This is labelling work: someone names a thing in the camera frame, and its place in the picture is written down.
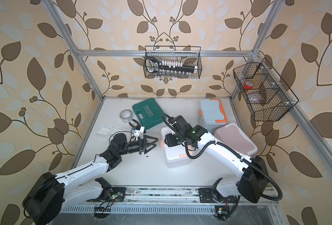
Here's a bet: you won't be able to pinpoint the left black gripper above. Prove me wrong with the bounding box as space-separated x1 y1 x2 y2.
116 136 157 158

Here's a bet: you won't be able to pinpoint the blue box orange trim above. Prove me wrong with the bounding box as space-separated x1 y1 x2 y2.
198 98 228 134

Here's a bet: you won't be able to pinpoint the white box pink trim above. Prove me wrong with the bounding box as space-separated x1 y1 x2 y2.
160 127 191 168

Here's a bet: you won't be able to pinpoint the pink first aid box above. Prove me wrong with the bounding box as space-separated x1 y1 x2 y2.
213 123 258 157

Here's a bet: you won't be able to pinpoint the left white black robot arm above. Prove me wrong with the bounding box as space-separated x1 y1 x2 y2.
22 133 158 225

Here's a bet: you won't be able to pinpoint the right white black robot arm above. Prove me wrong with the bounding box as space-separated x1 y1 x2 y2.
161 113 269 203

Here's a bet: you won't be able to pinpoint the orange black pliers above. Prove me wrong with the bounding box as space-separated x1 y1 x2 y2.
128 119 144 131

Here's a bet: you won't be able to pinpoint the green plastic tool case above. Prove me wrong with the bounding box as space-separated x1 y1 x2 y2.
132 98 164 130

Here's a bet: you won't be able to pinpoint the red tape roll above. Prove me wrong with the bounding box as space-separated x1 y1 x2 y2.
243 82 254 90

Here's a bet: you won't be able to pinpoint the grey duct tape roll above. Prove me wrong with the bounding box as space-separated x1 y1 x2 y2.
119 110 134 123

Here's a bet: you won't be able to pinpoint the black corrugated cable conduit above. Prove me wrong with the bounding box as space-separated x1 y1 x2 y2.
161 113 283 202

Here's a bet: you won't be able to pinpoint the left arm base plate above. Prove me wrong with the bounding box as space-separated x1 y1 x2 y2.
95 178 126 202

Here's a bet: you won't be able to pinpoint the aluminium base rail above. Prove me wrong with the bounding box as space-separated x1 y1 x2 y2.
66 186 279 208

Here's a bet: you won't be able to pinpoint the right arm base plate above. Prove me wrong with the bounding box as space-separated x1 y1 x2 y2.
198 178 237 204

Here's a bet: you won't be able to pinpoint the back wire basket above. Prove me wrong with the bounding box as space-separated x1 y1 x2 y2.
143 45 203 79

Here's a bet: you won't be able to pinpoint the wire basket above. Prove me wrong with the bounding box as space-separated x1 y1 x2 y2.
233 58 299 122
143 45 203 79

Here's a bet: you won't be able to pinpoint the black socket set rail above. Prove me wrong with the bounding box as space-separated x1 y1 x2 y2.
144 57 198 73

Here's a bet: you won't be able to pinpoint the right wire basket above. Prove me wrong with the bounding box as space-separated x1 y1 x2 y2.
233 58 299 122

